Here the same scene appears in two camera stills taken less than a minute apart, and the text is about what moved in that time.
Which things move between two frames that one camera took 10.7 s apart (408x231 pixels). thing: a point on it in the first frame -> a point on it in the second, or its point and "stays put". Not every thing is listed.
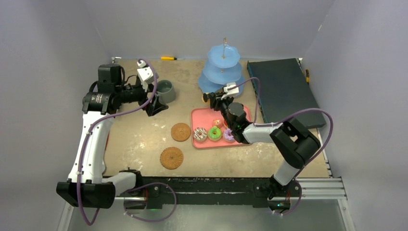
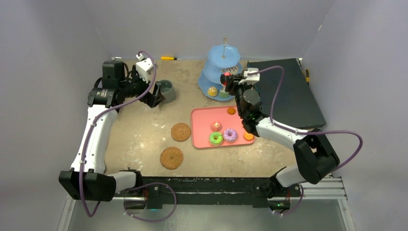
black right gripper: [215, 99] -> [232, 82]
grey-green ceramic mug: [165, 91] stays put
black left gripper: [151, 109] -> [152, 98]
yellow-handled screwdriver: [171, 58] stays put
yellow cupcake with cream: [208, 101] -> [212, 91]
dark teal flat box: [285, 89] stays put
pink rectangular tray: [210, 129] stays put
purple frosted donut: [228, 136] stays put
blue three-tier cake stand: [223, 67] stays put
